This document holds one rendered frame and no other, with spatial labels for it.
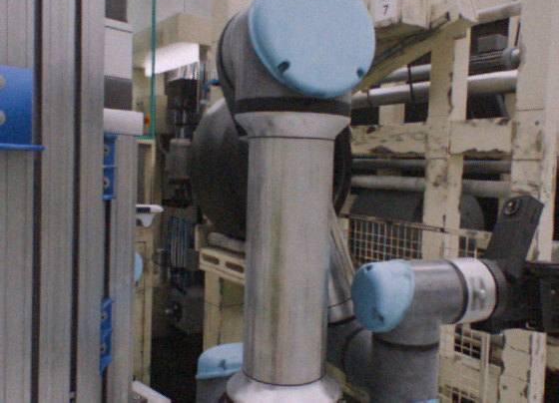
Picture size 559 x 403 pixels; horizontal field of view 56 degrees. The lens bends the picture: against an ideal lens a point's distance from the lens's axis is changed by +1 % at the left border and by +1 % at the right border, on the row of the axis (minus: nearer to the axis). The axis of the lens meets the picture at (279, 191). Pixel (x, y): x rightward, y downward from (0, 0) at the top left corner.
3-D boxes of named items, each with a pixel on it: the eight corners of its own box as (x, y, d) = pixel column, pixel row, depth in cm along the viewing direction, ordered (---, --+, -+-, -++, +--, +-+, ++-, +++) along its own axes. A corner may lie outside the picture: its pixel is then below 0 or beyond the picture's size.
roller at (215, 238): (206, 243, 193) (206, 231, 193) (217, 242, 195) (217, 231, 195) (259, 259, 165) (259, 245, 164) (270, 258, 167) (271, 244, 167)
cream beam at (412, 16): (282, 52, 209) (284, 15, 208) (329, 61, 224) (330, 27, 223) (400, 22, 160) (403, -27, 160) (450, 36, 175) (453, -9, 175)
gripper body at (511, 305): (530, 319, 70) (456, 326, 65) (526, 254, 70) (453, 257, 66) (582, 329, 63) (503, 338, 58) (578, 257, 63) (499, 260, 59)
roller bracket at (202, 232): (194, 250, 193) (195, 224, 192) (279, 243, 216) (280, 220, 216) (198, 251, 190) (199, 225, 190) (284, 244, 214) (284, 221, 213)
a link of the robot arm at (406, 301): (344, 326, 61) (347, 254, 60) (423, 319, 65) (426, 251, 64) (380, 350, 53) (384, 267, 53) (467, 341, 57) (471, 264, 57)
